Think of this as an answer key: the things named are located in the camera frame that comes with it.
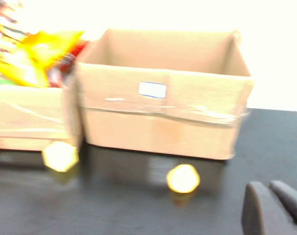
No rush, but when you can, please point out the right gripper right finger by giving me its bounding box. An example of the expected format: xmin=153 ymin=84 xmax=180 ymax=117
xmin=269 ymin=180 xmax=297 ymax=228

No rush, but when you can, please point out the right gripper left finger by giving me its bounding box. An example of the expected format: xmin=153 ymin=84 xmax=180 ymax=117
xmin=241 ymin=181 xmax=297 ymax=235

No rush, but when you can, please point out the yellow potato sticks bag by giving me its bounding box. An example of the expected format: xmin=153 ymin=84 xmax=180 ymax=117
xmin=0 ymin=30 xmax=85 ymax=88

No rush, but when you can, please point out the yellow rubber duck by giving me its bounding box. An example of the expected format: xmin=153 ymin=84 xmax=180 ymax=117
xmin=167 ymin=164 xmax=200 ymax=194

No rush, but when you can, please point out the cardboard box with label sticker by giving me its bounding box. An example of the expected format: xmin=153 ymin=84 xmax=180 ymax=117
xmin=76 ymin=28 xmax=254 ymax=160

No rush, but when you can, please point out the white blue-edged label sticker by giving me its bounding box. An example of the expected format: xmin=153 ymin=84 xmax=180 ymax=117
xmin=138 ymin=82 xmax=167 ymax=98

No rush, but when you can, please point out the yellow foam cube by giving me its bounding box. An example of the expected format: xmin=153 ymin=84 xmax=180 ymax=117
xmin=42 ymin=141 xmax=79 ymax=173

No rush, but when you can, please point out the red shrimp strips bag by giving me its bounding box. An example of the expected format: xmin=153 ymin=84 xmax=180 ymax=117
xmin=47 ymin=40 xmax=89 ymax=88

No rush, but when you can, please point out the cardboard box with F2 print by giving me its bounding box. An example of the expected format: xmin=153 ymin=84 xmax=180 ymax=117
xmin=0 ymin=41 xmax=84 ymax=152

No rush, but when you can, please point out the large green chips bag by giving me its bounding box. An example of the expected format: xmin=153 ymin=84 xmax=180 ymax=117
xmin=0 ymin=75 xmax=17 ymax=87

